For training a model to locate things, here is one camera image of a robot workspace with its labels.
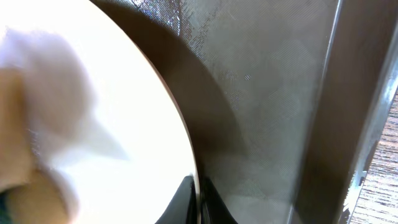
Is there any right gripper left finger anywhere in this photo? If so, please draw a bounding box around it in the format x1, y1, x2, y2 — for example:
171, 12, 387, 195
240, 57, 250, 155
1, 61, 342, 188
155, 176, 197, 224

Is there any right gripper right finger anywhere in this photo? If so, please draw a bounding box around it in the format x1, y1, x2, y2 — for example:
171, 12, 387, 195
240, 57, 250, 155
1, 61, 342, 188
200, 177, 238, 224

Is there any white plate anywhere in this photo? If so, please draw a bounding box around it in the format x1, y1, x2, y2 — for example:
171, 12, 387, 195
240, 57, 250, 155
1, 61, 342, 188
1, 1, 198, 223

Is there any green and yellow sponge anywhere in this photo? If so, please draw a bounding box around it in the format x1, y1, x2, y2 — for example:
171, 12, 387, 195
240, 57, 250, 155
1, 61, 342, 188
0, 67, 72, 224

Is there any dark brown serving tray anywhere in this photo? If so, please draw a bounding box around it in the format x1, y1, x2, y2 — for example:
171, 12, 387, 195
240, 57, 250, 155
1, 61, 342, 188
96, 0, 397, 223

